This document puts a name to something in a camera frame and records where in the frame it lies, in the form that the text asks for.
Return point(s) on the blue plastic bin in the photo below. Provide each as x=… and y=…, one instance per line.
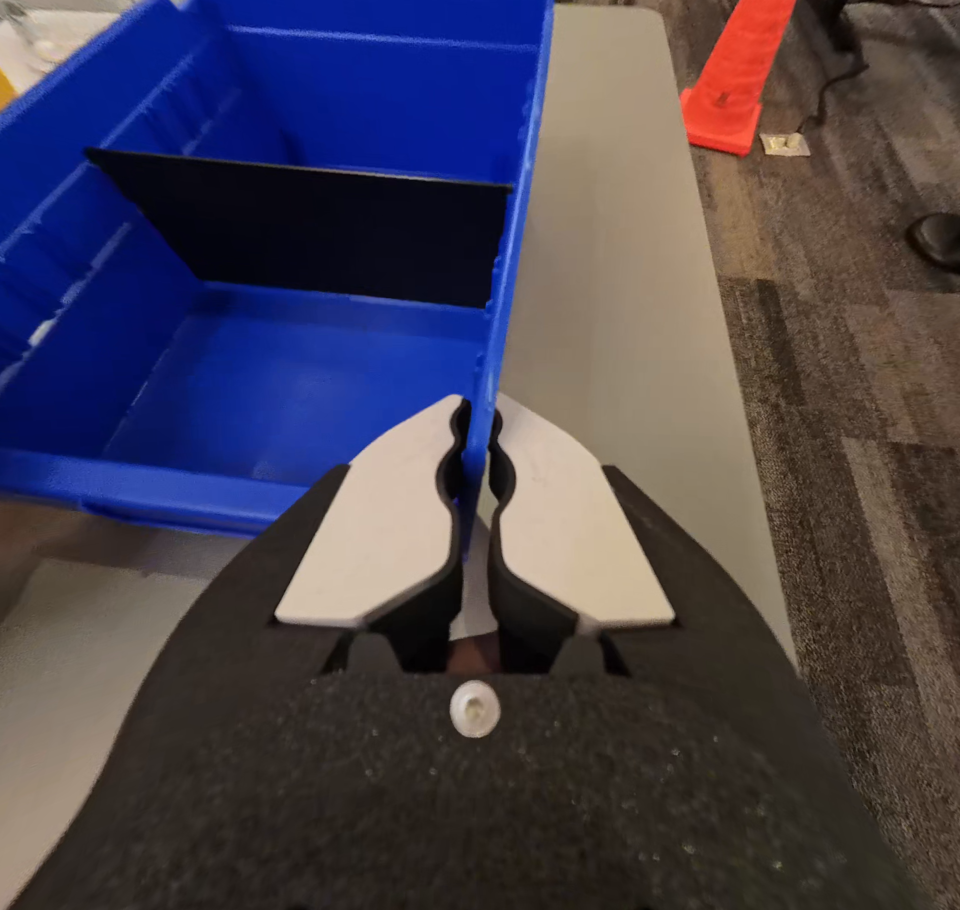
x=300, y=392

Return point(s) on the black stand foot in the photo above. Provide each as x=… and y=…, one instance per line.
x=840, y=17

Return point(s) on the floor outlet box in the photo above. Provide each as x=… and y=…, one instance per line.
x=784, y=144

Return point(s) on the black bin divider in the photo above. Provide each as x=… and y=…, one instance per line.
x=337, y=234

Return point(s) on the yellow plastic bin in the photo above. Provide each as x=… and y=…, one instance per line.
x=6, y=92

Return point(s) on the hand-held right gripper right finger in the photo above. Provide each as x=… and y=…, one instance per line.
x=577, y=542

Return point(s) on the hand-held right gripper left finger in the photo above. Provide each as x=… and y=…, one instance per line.
x=382, y=542

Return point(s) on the black shoe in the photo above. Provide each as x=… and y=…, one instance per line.
x=937, y=238

